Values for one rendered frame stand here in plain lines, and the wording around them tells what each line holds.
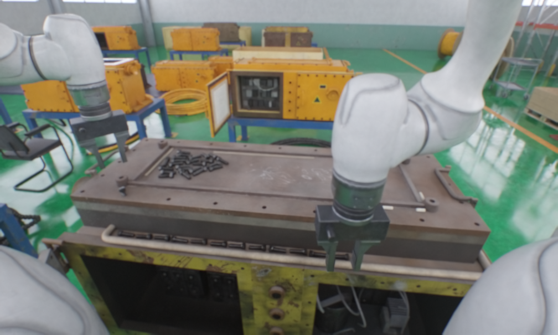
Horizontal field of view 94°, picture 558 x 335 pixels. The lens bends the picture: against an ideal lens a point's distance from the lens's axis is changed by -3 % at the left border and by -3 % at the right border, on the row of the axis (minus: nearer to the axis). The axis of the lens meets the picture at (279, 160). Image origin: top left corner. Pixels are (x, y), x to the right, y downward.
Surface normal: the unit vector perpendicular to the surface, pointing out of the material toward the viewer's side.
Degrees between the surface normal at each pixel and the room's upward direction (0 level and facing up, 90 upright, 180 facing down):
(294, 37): 90
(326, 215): 0
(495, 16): 132
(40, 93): 90
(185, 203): 0
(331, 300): 0
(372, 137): 86
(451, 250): 90
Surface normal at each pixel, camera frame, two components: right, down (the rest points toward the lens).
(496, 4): -0.29, 0.92
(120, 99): -0.09, 0.49
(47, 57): 0.28, 0.37
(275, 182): 0.00, -0.87
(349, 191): -0.54, 0.41
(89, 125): 0.62, 0.39
